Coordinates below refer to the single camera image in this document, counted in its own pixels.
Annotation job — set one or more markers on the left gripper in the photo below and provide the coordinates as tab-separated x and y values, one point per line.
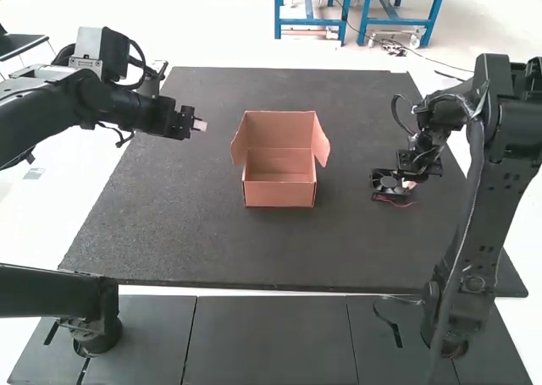
163	116

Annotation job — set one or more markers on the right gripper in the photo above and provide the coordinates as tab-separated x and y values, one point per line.
423	158

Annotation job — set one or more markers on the black square fan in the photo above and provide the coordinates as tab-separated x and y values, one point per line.
386	183

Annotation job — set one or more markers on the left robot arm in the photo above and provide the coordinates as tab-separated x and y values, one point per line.
51	106

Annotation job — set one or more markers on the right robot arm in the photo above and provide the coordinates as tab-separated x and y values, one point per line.
487	190

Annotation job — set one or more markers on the cardboard box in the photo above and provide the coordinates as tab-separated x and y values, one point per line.
279	190

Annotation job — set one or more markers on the black mat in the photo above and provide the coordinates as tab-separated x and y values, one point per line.
169	211

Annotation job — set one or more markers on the blue metal rack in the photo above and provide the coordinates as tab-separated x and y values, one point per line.
311	19
396	20

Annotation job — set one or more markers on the dark base panel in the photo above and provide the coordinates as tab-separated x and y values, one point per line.
271	342
381	359
144	342

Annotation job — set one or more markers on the black chair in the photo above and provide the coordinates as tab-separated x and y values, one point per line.
19	42

